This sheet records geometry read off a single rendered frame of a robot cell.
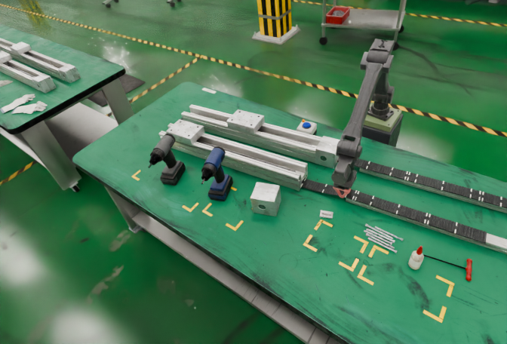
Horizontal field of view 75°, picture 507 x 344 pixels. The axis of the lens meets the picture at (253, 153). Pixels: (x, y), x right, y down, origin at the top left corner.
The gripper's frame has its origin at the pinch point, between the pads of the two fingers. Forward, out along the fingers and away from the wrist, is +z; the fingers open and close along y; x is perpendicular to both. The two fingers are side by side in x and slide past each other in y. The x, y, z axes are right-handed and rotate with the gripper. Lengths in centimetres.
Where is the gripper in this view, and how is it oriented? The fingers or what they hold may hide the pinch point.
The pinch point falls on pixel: (343, 191)
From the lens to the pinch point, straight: 144.4
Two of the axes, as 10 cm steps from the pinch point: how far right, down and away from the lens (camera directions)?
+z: 1.1, 7.4, 6.6
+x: 8.6, 2.6, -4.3
